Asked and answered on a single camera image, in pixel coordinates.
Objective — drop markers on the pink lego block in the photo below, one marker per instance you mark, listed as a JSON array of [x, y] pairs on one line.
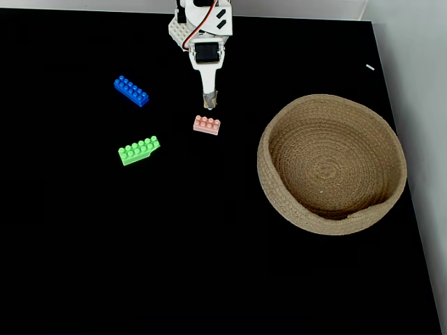
[[206, 125]]

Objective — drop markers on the blue lego block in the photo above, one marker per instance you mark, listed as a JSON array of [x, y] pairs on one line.
[[131, 91]]

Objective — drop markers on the green lego block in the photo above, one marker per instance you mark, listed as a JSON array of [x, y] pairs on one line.
[[138, 150]]

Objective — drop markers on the small white scrap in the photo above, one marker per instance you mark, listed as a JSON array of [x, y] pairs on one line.
[[370, 67]]

